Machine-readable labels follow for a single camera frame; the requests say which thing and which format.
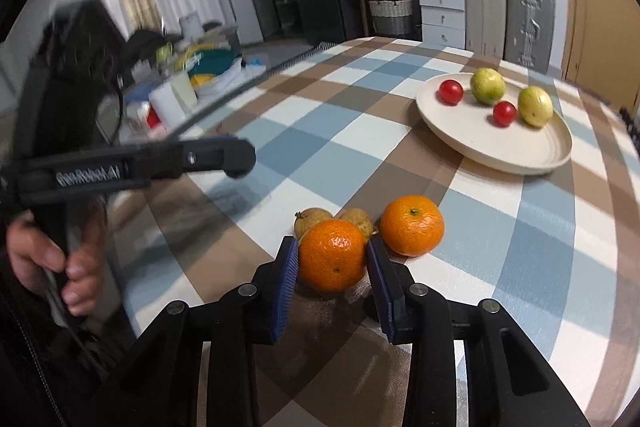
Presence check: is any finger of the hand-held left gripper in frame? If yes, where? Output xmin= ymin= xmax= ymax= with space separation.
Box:
xmin=147 ymin=136 xmax=257 ymax=180

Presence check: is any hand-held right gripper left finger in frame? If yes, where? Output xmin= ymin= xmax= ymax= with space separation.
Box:
xmin=107 ymin=236 xmax=300 ymax=427

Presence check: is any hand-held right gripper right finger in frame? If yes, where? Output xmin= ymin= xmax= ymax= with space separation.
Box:
xmin=366 ymin=237 xmax=591 ymax=427

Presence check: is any orange mandarin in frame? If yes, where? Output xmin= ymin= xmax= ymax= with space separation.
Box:
xmin=380 ymin=195 xmax=445 ymax=258
xmin=298 ymin=219 xmax=368 ymax=293

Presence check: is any cream round plate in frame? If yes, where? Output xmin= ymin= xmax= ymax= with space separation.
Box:
xmin=416 ymin=71 xmax=573 ymax=176

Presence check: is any red tomato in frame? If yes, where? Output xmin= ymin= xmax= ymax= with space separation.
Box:
xmin=492 ymin=101 xmax=517 ymax=128
xmin=437 ymin=79 xmax=464 ymax=106

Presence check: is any yellow-green lemon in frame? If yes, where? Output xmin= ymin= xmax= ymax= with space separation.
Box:
xmin=517 ymin=85 xmax=554 ymax=129
xmin=470 ymin=68 xmax=506 ymax=106

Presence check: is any person's left hand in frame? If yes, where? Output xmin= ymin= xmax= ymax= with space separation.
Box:
xmin=7 ymin=206 xmax=107 ymax=316

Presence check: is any small brown round fruit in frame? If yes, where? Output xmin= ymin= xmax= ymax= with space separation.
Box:
xmin=339 ymin=208 xmax=377 ymax=238
xmin=294 ymin=208 xmax=335 ymax=240

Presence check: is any green white bag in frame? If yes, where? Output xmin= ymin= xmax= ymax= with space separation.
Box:
xmin=189 ymin=49 xmax=242 ymax=78

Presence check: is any checkered tablecloth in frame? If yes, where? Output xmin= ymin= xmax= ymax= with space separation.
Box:
xmin=107 ymin=36 xmax=640 ymax=427

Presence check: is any woven grey white basket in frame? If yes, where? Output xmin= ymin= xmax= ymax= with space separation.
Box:
xmin=368 ymin=0 xmax=414 ymax=39

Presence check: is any person's dark clothing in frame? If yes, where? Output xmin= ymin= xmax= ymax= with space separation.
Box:
xmin=0 ymin=287 xmax=141 ymax=427

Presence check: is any white dresser with drawers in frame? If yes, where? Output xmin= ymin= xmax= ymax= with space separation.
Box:
xmin=344 ymin=0 xmax=469 ymax=49

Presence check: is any beige suitcase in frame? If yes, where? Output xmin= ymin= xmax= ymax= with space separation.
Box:
xmin=462 ymin=0 xmax=509 ymax=58

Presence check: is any silver suitcase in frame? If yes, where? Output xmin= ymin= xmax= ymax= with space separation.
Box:
xmin=504 ymin=0 xmax=557 ymax=74

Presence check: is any wooden door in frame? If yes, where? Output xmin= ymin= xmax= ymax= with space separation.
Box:
xmin=561 ymin=0 xmax=640 ymax=94

